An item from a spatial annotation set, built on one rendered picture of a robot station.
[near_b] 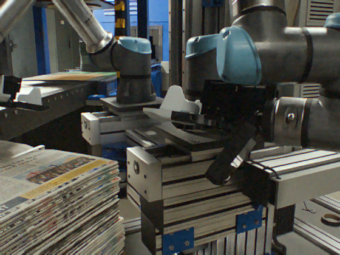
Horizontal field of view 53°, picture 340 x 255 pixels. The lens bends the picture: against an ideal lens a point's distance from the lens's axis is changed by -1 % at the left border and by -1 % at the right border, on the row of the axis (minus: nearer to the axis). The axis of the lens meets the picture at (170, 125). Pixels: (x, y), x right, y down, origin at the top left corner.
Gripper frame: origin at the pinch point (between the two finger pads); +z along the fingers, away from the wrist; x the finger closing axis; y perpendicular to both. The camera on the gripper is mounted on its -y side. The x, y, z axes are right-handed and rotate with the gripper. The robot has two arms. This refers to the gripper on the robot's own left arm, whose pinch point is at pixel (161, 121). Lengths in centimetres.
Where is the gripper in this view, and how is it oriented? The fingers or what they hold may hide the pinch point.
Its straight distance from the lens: 62.0
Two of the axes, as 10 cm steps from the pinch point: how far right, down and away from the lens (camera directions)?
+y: 1.8, -9.8, 1.1
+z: -8.8, -1.1, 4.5
